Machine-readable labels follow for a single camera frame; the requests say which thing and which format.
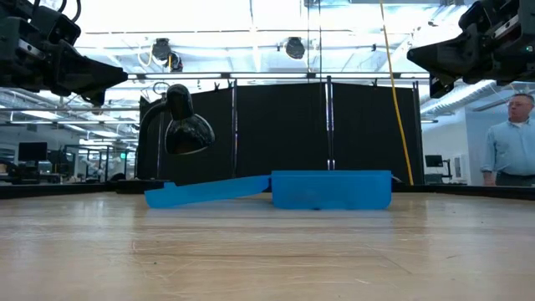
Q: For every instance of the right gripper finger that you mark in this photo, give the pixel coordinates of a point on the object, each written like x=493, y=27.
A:
x=441, y=85
x=451, y=56

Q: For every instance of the blue plastic supply box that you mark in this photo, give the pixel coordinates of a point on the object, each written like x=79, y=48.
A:
x=330, y=190

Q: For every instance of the black computer monitor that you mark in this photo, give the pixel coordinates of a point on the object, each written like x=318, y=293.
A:
x=434, y=160
x=32, y=151

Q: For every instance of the black ceiling spotlight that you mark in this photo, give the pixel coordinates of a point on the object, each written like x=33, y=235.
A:
x=295, y=47
x=161, y=48

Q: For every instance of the black desk lamp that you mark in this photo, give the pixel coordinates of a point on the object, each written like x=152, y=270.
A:
x=186, y=129

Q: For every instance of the person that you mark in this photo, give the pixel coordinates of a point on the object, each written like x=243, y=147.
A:
x=512, y=150

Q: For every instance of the black partition screen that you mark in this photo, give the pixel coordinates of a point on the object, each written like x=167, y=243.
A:
x=284, y=125

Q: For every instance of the grey overhead crossbar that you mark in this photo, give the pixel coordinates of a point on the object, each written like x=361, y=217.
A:
x=267, y=75

